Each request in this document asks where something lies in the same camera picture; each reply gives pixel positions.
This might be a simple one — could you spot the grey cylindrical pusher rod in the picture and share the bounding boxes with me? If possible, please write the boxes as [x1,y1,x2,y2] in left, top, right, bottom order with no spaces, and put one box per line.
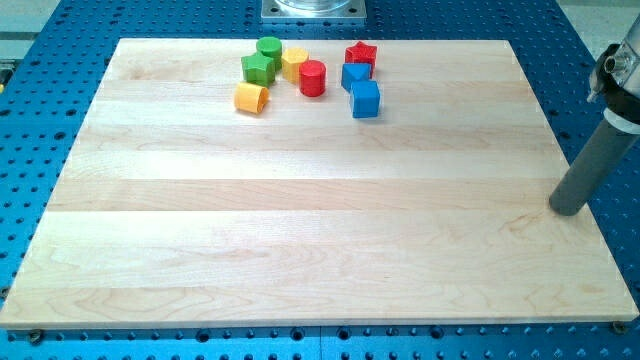
[549,109,639,216]

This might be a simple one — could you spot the red cylinder block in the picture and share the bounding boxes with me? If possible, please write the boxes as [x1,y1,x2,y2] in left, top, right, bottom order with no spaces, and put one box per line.
[299,60,326,97]

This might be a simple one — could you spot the green star block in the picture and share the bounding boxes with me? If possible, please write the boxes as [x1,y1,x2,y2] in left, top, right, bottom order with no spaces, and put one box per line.
[241,52,275,87]

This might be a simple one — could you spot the green cylinder block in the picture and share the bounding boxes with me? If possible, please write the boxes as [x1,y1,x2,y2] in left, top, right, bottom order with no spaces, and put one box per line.
[256,36,283,71]

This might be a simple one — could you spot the red star block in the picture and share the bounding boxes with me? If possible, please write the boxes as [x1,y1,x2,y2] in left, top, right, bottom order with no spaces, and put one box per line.
[344,41,378,78]

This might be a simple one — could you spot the yellow hexagon block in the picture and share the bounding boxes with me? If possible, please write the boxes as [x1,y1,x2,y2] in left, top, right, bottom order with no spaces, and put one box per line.
[281,47,309,84]

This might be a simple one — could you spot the yellow cylinder block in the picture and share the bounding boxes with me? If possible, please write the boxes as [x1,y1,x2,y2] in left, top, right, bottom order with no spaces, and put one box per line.
[234,82,270,114]

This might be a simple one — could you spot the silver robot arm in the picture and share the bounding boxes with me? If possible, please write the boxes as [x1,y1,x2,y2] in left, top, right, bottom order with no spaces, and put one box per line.
[587,18,639,125]

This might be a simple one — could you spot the wooden board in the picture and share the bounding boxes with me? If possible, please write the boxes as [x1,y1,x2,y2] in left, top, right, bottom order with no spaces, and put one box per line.
[1,38,638,330]

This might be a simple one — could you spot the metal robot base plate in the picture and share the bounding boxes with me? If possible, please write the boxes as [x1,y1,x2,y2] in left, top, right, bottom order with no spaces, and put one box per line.
[261,0,367,21]

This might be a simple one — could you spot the blue cube block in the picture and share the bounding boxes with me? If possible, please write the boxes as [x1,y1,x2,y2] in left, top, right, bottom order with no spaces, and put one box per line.
[350,80,381,118]

